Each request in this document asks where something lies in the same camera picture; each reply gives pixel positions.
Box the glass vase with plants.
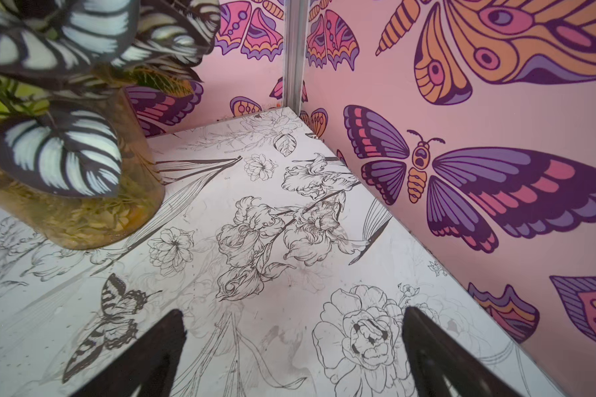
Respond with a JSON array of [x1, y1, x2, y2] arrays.
[[0, 1, 220, 250]]

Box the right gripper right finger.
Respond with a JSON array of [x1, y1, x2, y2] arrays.
[[402, 307, 519, 397]]

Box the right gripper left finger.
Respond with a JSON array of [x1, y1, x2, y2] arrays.
[[72, 309, 186, 397]]

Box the aluminium frame structure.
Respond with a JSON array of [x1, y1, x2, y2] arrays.
[[283, 0, 309, 115]]

